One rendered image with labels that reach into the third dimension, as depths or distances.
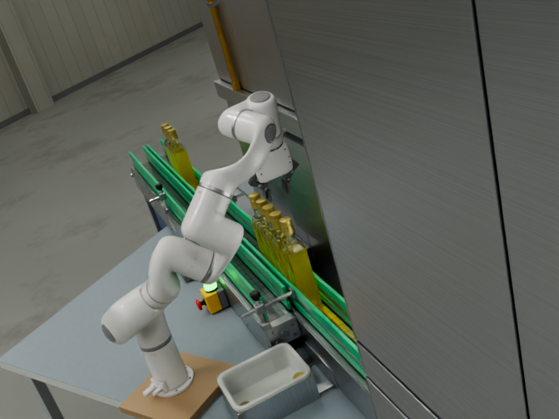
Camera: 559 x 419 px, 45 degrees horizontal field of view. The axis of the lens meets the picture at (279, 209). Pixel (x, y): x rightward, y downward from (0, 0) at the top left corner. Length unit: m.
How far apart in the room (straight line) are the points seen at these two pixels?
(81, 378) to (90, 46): 8.70
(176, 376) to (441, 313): 1.40
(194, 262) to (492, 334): 1.11
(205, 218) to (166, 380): 0.61
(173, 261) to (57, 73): 8.76
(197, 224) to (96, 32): 9.33
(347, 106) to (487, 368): 0.27
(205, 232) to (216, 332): 0.72
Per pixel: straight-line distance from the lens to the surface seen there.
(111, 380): 2.23
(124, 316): 1.74
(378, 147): 0.64
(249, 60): 2.10
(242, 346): 2.13
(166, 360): 1.96
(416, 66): 0.54
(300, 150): 1.88
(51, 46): 10.30
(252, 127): 1.55
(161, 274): 1.64
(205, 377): 2.02
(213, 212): 1.56
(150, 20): 11.58
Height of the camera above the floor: 1.98
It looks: 25 degrees down
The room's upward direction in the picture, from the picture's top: 16 degrees counter-clockwise
